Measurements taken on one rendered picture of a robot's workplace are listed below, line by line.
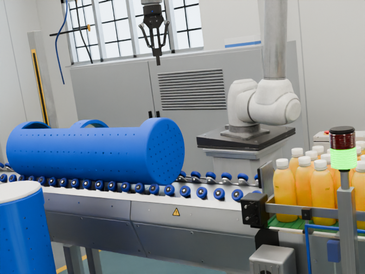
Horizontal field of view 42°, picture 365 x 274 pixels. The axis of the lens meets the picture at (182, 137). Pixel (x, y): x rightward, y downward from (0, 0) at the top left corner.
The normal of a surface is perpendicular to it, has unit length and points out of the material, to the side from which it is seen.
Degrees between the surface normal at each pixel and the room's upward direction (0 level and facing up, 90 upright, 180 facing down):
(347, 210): 90
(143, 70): 90
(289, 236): 90
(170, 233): 110
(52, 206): 70
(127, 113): 90
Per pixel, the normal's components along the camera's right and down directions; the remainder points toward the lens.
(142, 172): -0.47, 0.54
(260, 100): -0.81, 0.08
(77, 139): -0.51, -0.36
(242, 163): -0.64, 0.22
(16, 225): 0.48, 0.11
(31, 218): 0.82, 0.00
